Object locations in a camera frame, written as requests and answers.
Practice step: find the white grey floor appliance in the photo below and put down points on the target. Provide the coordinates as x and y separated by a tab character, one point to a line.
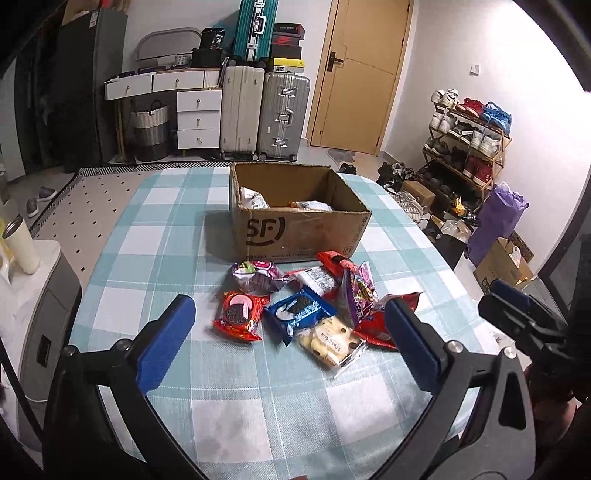
41	300

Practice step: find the small closed cardboard box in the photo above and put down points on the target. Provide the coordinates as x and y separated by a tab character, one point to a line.
418	194

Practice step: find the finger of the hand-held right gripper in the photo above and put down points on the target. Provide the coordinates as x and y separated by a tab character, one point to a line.
508	291
505	318

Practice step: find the open cardboard box with print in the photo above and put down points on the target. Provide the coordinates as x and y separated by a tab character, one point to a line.
496	272

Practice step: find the patterned floor rug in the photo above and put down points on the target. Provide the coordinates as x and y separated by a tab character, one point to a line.
92	207

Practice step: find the white crumpled snack bag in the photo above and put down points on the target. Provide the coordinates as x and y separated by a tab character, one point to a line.
254	199

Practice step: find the small red snack packet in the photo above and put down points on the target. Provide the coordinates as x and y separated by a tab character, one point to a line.
332	259

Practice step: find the black shoe box red logo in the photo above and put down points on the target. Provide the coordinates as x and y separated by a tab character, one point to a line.
286	40

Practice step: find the white snack packet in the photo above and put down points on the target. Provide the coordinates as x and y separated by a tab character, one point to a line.
318	279

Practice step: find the purple candy packet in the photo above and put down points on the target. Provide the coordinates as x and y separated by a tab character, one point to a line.
256	277

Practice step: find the purple paper bag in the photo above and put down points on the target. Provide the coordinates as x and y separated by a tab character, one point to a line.
496	221

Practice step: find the beige suitcase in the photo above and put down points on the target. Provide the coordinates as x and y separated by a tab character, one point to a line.
240	110

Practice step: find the brown cardboard box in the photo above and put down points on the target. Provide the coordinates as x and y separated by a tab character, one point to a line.
295	235

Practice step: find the black paper bag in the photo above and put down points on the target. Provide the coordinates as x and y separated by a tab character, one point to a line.
448	247

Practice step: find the striped laundry basket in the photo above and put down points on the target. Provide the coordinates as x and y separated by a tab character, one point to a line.
150	129

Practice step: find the tall cardboard box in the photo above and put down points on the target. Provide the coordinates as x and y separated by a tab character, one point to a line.
78	9

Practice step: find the black bag white print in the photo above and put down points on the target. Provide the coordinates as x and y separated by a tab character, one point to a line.
212	39

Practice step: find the golden shoe rack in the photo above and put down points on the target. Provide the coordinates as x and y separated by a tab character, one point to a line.
501	161

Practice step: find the purple striped snack packet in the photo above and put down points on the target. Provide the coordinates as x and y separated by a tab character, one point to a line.
362	288

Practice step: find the wooden door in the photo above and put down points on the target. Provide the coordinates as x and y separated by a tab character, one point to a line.
360	92

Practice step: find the grey arched mirror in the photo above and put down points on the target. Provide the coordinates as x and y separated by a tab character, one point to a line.
152	39

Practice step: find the dark wardrobe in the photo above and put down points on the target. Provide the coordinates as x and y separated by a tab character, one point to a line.
37	115

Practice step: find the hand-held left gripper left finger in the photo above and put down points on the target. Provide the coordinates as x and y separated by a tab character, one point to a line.
164	341

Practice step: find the dark grey refrigerator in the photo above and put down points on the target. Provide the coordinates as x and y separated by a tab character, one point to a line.
92	92

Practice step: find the cream cake packet brown dots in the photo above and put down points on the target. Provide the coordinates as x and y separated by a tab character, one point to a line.
328	344

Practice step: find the yellow black shoe box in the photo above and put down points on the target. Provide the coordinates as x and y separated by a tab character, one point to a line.
286	65

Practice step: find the plain black storage box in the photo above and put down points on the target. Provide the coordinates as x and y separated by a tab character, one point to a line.
207	57

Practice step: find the grey slipper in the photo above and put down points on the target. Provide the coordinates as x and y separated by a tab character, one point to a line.
31	206
45	193

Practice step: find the shoe rack with shoes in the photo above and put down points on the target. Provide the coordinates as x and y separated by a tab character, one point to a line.
471	138

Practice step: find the silver suitcase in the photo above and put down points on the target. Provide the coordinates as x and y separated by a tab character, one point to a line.
281	115

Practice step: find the blue cookie packet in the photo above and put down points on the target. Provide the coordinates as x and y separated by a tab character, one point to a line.
300	314

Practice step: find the flat pale snack packet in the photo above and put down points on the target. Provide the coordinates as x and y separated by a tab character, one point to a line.
314	205

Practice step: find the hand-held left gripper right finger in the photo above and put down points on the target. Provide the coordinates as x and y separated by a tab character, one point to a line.
411	341

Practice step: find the red cookie packet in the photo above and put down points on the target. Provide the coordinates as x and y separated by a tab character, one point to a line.
238	316

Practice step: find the white tumbler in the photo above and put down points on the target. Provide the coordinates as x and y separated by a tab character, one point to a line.
21	249

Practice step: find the teal suitcase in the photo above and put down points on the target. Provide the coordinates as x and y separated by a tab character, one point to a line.
254	27

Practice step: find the large red snack packet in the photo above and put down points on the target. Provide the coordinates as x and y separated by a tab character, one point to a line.
376	330

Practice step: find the white drawer dresser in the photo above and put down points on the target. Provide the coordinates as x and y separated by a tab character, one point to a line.
198	120

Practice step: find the grey door mat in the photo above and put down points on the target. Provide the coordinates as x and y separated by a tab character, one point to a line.
341	157

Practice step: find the pile of scattered shoes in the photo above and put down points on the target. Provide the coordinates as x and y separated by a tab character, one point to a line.
397	177

